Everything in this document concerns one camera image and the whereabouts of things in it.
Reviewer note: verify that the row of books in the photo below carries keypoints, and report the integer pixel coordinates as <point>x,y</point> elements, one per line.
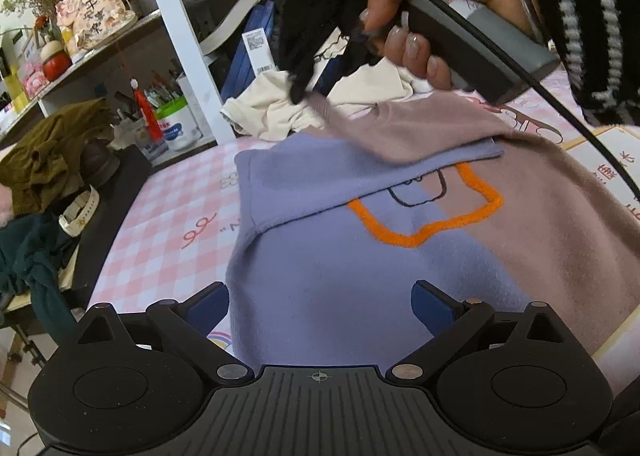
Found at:
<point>250,61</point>

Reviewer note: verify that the purple and pink sweater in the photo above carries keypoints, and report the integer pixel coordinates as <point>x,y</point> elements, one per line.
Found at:
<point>325,296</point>

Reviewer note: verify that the dark green cloth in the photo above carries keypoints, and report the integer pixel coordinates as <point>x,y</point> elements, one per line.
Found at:
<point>35,261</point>

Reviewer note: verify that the white bookshelf frame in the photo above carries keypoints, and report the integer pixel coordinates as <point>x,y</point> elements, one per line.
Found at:
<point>177,36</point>

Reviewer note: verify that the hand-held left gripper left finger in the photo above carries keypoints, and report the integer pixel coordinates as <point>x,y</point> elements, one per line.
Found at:
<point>210,308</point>

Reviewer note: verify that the pink checkered printed mat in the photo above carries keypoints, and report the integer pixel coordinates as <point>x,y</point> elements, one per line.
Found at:
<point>165,216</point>

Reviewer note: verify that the red apple figure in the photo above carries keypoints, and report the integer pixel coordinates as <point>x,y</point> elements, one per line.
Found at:
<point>55,61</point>

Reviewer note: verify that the pink box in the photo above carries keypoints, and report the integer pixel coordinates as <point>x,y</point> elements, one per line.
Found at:
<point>36,79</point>

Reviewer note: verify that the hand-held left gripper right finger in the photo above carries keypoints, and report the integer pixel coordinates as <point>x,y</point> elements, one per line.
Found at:
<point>431,305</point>

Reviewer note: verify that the yellow box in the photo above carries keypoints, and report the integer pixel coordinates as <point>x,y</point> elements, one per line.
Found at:
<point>12,91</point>

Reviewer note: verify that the white can with green lid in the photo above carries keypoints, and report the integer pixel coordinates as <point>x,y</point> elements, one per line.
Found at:
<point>180,126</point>

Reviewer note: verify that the white watch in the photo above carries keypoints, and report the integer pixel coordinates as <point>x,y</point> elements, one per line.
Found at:
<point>80,213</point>

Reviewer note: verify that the person's right forearm striped sleeve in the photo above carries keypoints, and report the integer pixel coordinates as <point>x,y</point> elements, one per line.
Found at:
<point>590,11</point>

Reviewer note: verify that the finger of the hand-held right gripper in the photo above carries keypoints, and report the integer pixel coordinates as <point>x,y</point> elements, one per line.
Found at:
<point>352,44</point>
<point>296,69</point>

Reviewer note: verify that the white barcode box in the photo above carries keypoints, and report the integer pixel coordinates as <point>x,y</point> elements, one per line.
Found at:
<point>260,49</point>

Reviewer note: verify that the cream garment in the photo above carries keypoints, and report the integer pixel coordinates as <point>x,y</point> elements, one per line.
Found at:
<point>270,106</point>

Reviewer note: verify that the grey white leaning book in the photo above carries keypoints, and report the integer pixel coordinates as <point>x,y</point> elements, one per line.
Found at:
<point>227,24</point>

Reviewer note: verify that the black round object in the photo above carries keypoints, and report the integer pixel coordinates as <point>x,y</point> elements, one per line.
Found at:
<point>100,164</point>

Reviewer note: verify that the red tassel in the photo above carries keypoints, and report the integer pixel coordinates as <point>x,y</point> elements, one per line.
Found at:
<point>149,111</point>

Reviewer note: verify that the olive cloth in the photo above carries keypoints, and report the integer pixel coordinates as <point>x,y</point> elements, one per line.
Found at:
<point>47,156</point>

